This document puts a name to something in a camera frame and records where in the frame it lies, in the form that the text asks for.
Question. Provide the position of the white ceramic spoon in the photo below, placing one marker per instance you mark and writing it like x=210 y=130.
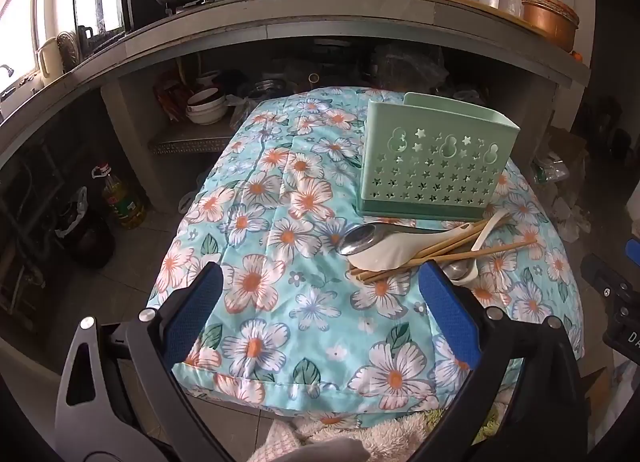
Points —
x=492 y=228
x=385 y=253

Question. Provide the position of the metal shelf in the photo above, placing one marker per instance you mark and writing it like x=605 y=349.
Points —
x=192 y=144

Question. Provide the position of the cooking oil bottle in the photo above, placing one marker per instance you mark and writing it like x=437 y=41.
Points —
x=122 y=202

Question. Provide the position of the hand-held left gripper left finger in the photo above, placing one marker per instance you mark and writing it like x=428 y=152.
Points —
x=192 y=312

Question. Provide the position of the metal spoon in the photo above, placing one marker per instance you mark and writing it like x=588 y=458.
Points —
x=452 y=269
x=359 y=239

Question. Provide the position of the cream pitcher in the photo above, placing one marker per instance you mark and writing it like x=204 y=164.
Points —
x=50 y=61

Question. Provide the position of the clear glass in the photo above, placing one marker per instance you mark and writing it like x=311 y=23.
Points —
x=511 y=6

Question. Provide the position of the metal bowl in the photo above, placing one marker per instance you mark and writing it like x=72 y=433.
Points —
x=267 y=89

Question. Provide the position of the green plastic utensil holder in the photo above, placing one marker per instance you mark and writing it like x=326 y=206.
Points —
x=430 y=166

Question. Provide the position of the floral blue blanket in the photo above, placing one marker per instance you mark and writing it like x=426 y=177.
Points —
x=280 y=242

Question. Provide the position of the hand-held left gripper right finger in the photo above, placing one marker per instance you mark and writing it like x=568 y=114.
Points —
x=447 y=314

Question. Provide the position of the fluffy cream towel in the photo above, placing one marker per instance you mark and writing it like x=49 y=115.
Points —
x=360 y=437

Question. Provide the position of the stacked white bowls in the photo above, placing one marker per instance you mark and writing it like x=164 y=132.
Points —
x=205 y=106

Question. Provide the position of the crumpled plastic bags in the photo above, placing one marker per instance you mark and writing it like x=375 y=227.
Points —
x=562 y=197

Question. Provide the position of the metal faucet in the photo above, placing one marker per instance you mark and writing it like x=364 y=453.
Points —
x=7 y=74

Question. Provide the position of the grey concrete kitchen counter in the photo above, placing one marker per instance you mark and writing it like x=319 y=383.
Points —
x=300 y=29

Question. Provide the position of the window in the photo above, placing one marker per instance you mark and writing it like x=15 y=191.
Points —
x=22 y=16

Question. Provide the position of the black trash bag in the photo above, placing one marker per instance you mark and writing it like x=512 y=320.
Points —
x=87 y=237

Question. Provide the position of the patterned jar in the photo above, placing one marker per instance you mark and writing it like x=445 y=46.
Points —
x=68 y=51

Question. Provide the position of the red packaging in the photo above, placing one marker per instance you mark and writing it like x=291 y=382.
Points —
x=167 y=99

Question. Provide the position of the cardboard box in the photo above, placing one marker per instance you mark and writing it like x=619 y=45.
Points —
x=565 y=144

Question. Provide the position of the clear plastic bag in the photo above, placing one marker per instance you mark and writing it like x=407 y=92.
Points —
x=410 y=66

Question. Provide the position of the black mug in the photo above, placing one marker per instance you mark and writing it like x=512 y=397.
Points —
x=86 y=39

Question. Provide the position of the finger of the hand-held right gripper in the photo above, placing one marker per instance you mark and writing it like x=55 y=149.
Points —
x=633 y=251
x=607 y=279

